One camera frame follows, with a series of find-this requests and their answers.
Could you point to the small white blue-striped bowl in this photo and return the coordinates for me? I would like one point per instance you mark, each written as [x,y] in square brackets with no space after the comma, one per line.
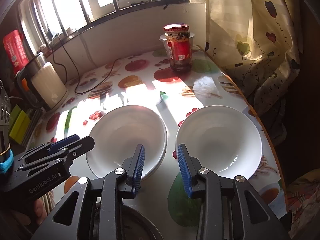
[220,140]

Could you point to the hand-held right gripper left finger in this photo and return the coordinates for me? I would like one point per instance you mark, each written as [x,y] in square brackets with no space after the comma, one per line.
[138,170]

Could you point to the clear plastic cup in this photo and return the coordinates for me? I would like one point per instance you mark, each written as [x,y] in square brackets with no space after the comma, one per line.
[162,41]

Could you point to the person's left hand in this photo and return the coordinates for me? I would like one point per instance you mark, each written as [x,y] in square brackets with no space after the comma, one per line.
[40,212]

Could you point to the stainless steel bowl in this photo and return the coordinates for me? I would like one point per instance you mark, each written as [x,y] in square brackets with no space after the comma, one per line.
[140,225]

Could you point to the red-labelled sauce jar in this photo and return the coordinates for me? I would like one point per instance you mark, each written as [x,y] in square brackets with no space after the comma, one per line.
[180,47]

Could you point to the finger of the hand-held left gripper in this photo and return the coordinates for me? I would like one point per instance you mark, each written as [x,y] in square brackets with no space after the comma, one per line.
[65,142]
[80,147]

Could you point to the floral blanket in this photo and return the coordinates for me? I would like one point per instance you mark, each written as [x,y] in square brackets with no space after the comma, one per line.
[303,197]

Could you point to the fruit print tablecloth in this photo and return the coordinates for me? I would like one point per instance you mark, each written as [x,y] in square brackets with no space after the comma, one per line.
[212,80]

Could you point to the striped grey basket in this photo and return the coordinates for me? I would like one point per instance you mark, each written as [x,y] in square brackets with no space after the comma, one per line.
[33,125]

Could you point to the large white blue-striped bowl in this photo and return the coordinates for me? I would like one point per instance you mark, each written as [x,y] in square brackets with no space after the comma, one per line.
[125,135]

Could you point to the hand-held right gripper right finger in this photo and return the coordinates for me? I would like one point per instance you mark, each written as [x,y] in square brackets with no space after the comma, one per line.
[183,172]

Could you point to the lime green box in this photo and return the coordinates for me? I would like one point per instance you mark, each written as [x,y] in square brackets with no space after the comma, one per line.
[23,130]
[15,120]

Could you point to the black power adapter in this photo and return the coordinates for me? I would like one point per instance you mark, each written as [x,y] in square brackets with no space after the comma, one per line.
[50,35]

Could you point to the white electric kettle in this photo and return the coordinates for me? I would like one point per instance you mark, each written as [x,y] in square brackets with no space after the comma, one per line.
[47,85]

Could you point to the window grille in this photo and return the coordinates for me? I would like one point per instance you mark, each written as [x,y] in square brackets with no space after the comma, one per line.
[100,2]

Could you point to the heart print curtain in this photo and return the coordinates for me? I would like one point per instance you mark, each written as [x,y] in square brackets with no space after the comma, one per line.
[250,42]

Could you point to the red packet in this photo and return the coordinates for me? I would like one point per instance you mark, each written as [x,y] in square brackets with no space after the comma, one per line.
[16,50]

